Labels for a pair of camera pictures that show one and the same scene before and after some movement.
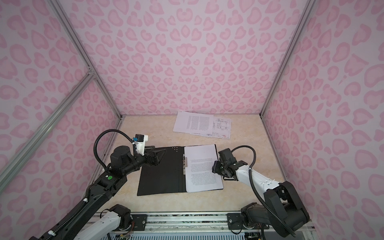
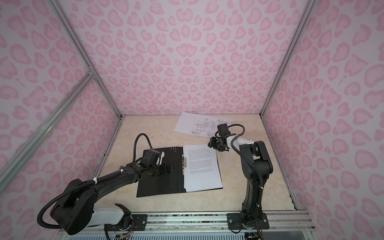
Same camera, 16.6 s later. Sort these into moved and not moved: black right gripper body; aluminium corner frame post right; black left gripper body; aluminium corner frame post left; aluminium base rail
Moved: black right gripper body; black left gripper body
Not moved: aluminium base rail; aluminium corner frame post left; aluminium corner frame post right
